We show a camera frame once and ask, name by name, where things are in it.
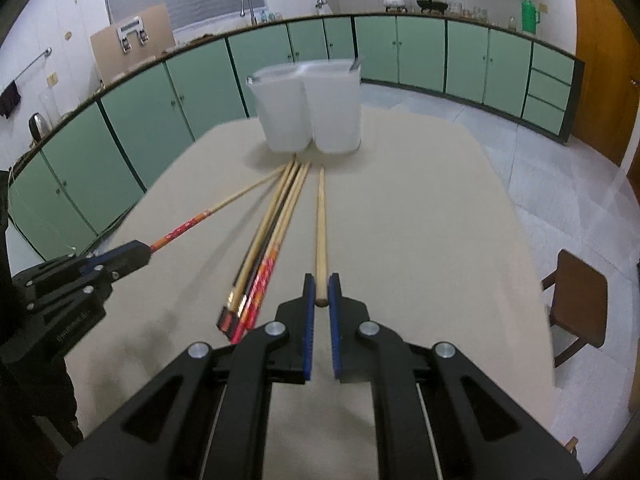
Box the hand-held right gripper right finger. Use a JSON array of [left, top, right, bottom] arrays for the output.
[[327, 272, 586, 480]]

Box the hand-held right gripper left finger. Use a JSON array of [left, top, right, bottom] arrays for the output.
[[57, 273, 316, 480]]

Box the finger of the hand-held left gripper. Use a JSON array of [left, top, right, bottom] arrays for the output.
[[12, 253, 109, 294], [20, 241, 152, 322]]

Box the plain wooden chopstick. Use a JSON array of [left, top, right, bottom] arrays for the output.
[[314, 167, 328, 308]]

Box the white double utensil holder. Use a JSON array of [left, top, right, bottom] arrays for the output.
[[247, 57, 363, 155]]

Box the green base cabinet run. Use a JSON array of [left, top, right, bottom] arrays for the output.
[[0, 12, 586, 261]]

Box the dark hanging towel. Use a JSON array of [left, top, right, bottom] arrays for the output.
[[0, 80, 22, 120]]

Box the brown cardboard sheet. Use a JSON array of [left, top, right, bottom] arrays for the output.
[[90, 2, 176, 86]]

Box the brown wooden stool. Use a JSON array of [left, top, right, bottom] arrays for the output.
[[542, 249, 610, 368]]

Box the row of glass jars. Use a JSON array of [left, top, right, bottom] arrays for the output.
[[447, 2, 488, 18]]

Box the green thermos flask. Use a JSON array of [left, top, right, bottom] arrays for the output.
[[520, 0, 542, 33]]

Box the wooden door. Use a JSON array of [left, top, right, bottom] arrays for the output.
[[570, 0, 640, 166]]

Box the metal towel rail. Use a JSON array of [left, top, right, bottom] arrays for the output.
[[10, 47, 52, 86]]

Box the metal latch bracket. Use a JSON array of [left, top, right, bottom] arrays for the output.
[[116, 16, 150, 53]]

